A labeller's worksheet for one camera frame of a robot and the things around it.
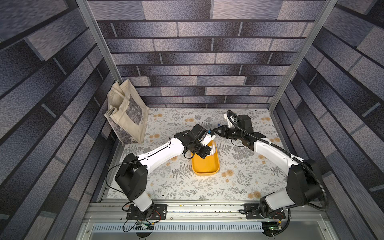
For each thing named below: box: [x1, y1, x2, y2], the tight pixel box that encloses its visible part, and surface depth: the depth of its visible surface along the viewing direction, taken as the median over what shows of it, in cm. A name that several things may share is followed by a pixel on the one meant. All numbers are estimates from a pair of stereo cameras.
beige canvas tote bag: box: [104, 78, 150, 146], surface depth 97 cm
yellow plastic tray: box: [191, 140, 220, 176], surface depth 90 cm
